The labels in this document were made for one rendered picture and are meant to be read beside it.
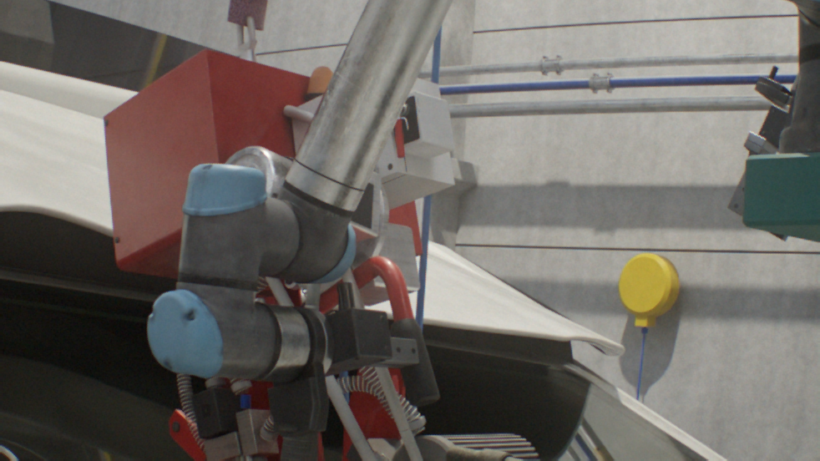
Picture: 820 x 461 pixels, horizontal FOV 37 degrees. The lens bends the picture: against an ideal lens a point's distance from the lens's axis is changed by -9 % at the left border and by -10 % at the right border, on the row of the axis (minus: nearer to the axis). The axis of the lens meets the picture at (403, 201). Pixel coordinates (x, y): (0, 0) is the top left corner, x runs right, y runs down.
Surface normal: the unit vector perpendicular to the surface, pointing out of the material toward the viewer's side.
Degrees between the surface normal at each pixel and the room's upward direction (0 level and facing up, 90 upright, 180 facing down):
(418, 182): 163
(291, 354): 103
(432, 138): 75
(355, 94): 98
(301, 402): 90
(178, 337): 90
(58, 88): 79
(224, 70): 71
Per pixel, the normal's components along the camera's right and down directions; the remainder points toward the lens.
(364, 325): 0.75, -0.29
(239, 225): 0.55, -0.04
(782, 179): -0.78, -0.13
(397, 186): 0.14, 0.95
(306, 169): -0.55, -0.16
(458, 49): 0.76, 0.00
